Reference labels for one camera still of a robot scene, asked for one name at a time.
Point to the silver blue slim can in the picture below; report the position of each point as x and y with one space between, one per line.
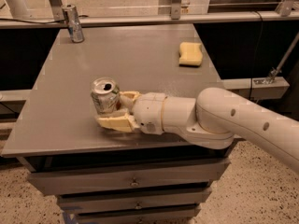
73 23

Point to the white pipe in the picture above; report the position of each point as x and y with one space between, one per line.
18 9

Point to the grey drawer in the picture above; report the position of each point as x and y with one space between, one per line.
128 176
139 216
134 200

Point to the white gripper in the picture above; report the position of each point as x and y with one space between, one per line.
149 111

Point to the grey metal rail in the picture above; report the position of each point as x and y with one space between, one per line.
152 20

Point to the grey top drawer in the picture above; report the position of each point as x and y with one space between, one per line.
128 176

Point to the grey middle drawer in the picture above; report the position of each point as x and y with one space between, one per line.
134 200

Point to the yellow sponge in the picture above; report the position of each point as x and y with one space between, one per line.
190 54

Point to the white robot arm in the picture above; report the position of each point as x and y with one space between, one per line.
211 120

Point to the white green 7up can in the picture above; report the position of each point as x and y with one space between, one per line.
105 93

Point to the grey bottom drawer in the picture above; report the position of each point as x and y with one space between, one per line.
139 216

